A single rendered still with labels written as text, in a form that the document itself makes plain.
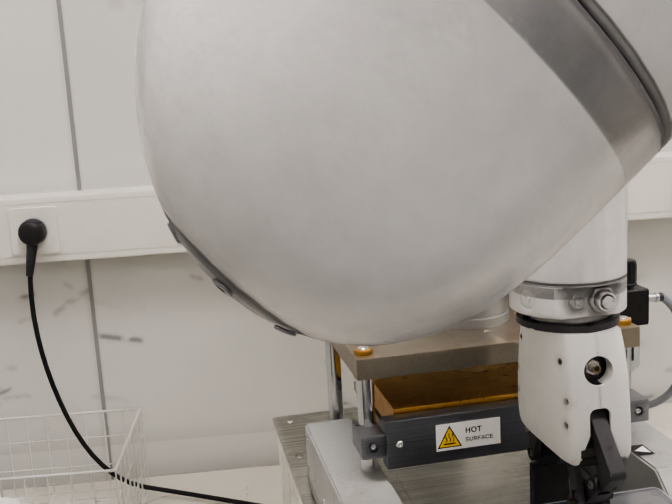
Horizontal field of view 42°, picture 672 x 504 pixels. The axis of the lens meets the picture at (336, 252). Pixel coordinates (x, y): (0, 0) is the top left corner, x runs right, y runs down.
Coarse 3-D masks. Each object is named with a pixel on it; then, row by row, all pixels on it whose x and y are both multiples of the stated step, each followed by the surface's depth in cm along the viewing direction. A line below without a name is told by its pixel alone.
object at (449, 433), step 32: (384, 416) 78; (416, 416) 77; (448, 416) 77; (480, 416) 78; (512, 416) 79; (640, 416) 81; (384, 448) 77; (416, 448) 77; (448, 448) 78; (480, 448) 78; (512, 448) 79
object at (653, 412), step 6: (654, 408) 144; (660, 408) 144; (666, 408) 143; (654, 414) 141; (660, 414) 141; (666, 414) 141; (648, 420) 139; (654, 420) 139; (660, 420) 139; (666, 420) 139; (654, 426) 137; (660, 426) 136; (666, 426) 136; (666, 432) 134
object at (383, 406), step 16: (464, 368) 86; (480, 368) 86; (496, 368) 87; (512, 368) 87; (384, 384) 84; (400, 384) 84; (416, 384) 84; (432, 384) 84; (448, 384) 84; (464, 384) 83; (480, 384) 83; (496, 384) 83; (512, 384) 82; (384, 400) 81; (400, 400) 80; (416, 400) 80; (432, 400) 80; (448, 400) 79; (464, 400) 79; (480, 400) 80; (496, 400) 80
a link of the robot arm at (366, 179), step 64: (192, 0) 18; (256, 0) 16; (320, 0) 16; (384, 0) 15; (448, 0) 15; (512, 0) 15; (576, 0) 15; (192, 64) 17; (256, 64) 16; (320, 64) 16; (384, 64) 15; (448, 64) 15; (512, 64) 15; (576, 64) 16; (192, 128) 17; (256, 128) 16; (320, 128) 16; (384, 128) 16; (448, 128) 16; (512, 128) 16; (576, 128) 16; (640, 128) 17; (192, 192) 17; (256, 192) 16; (320, 192) 16; (384, 192) 16; (448, 192) 16; (512, 192) 16; (576, 192) 17; (192, 256) 19; (256, 256) 17; (320, 256) 17; (384, 256) 16; (448, 256) 17; (512, 256) 18; (320, 320) 18; (384, 320) 18; (448, 320) 19
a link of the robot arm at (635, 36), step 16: (592, 0) 15; (608, 0) 15; (624, 0) 15; (640, 0) 15; (656, 0) 16; (592, 16) 15; (608, 16) 15; (624, 16) 15; (640, 16) 16; (656, 16) 16; (608, 32) 16; (624, 32) 16; (640, 32) 16; (656, 32) 16; (624, 48) 16; (640, 48) 16; (656, 48) 16; (640, 64) 16; (656, 64) 16; (640, 80) 16; (656, 80) 16; (656, 96) 17
